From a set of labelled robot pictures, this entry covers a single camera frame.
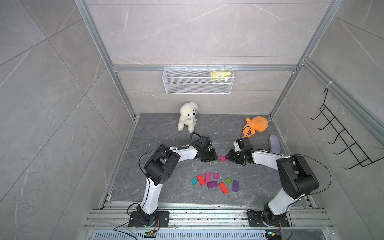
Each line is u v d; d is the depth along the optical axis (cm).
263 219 72
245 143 78
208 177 88
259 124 105
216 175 88
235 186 84
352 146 63
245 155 72
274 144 100
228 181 86
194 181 86
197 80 100
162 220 73
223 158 95
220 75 84
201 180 86
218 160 93
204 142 79
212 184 85
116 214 76
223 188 84
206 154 84
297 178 47
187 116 98
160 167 53
